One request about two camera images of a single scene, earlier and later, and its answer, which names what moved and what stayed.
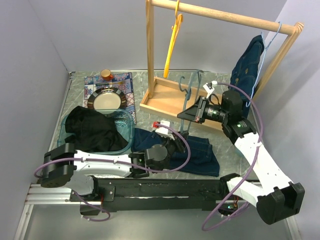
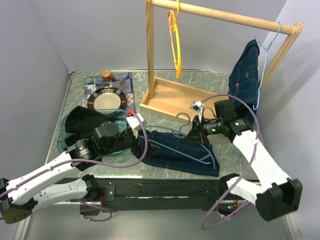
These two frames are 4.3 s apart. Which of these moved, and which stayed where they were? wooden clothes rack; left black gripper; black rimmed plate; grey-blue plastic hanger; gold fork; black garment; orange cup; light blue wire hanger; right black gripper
Moved: grey-blue plastic hanger; right black gripper; light blue wire hanger; left black gripper
Stayed: gold fork; black rimmed plate; orange cup; wooden clothes rack; black garment
